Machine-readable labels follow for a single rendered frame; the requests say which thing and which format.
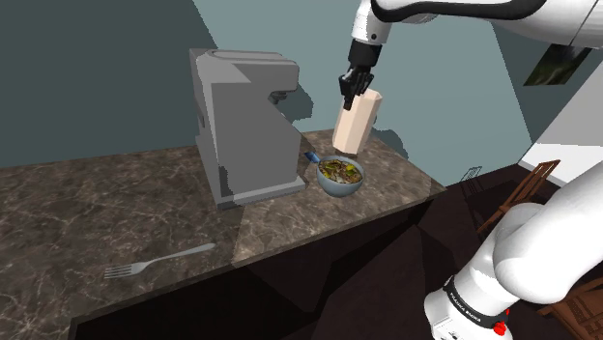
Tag brown wooden furniture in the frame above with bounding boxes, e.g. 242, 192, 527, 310
536, 277, 603, 340

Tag grey coffee machine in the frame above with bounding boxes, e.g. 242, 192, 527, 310
188, 47, 308, 211

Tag wooden chair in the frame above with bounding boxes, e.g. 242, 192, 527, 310
476, 159, 561, 235

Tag dark wall picture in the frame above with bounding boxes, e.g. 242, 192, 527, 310
523, 43, 592, 87

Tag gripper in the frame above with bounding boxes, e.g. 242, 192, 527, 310
337, 39, 384, 112

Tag blue bowl of food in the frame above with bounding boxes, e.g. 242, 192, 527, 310
315, 156, 365, 198

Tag silver fork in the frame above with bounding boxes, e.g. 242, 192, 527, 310
103, 242, 216, 280

